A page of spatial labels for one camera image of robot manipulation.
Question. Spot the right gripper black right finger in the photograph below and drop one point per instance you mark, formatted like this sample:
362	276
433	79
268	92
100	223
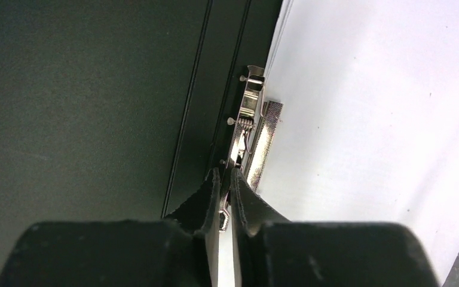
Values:
270	250

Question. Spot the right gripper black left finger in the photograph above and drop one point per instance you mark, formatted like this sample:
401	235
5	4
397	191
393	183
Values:
179	250

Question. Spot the black blue file folder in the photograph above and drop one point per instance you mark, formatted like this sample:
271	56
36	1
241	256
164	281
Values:
113	110

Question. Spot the white paper sheet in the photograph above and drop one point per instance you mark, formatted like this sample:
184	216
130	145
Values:
369	129

